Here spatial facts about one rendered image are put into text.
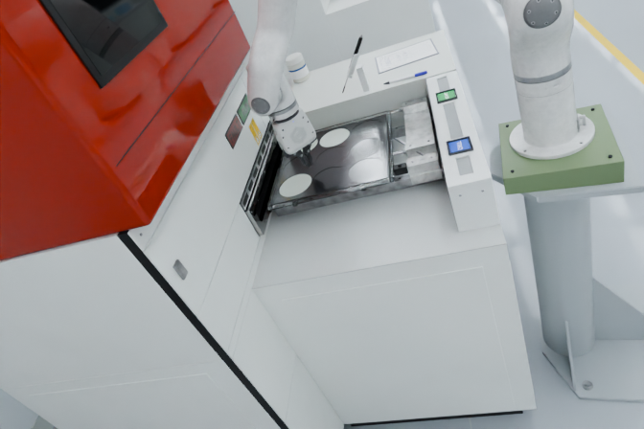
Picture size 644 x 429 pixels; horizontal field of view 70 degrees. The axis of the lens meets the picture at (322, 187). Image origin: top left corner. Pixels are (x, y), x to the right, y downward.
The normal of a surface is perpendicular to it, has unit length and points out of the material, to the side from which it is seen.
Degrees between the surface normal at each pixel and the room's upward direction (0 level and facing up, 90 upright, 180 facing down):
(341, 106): 90
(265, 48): 49
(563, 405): 0
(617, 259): 0
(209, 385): 90
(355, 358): 90
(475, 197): 90
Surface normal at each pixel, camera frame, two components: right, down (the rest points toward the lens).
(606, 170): -0.24, 0.64
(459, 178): -0.35, -0.76
